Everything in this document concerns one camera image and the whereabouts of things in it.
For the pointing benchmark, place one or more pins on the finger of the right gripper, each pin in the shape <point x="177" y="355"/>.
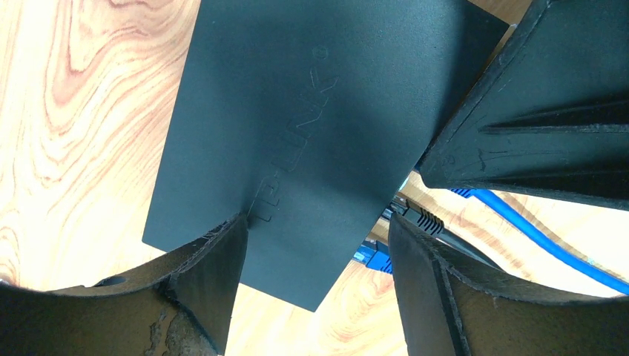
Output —
<point x="549" y="116"/>

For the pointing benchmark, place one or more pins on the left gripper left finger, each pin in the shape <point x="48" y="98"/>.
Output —
<point x="180" y="303"/>

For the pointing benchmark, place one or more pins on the black network switch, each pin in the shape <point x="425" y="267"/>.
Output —
<point x="307" y="117"/>

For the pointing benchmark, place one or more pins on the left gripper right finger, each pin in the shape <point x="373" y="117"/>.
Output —
<point x="452" y="304"/>

